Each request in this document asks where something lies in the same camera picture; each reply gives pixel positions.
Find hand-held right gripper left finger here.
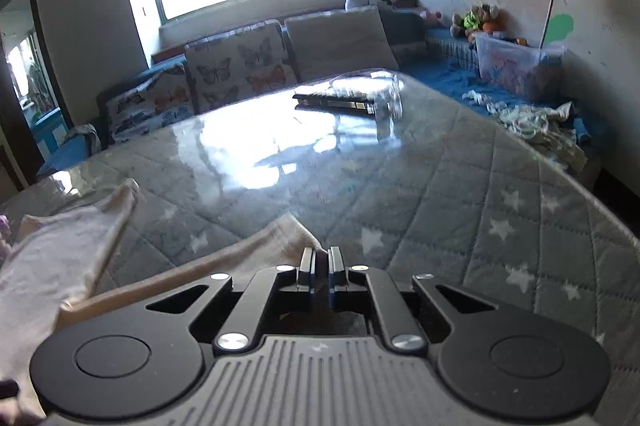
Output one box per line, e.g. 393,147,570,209
135,248,317,353

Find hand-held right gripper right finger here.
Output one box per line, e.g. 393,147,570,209
327,247,502,353

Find light beige garment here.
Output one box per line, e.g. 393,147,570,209
0,178,327,426

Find pile of light clothes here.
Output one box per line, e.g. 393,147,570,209
492,100,591,173

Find black remote control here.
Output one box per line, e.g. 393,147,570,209
292,88,377,117

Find clear glass cup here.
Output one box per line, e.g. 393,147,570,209
371,73,405,125

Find butterfly print cushion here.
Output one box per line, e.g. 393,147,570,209
184,20,300,115
97,70,197,145

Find small white cloth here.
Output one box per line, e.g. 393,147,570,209
462,88,497,107

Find blue sofa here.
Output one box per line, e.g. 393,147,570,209
35,24,607,187

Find plain grey cushion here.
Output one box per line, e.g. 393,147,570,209
284,4,401,82

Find dark cloth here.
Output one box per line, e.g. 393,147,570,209
65,123,104,157

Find clear plastic storage box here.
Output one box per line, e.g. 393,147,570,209
474,30,569,102

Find brown teddy bear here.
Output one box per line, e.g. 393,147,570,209
450,3,507,39

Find dark door frame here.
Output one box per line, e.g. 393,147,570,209
0,0,77,193

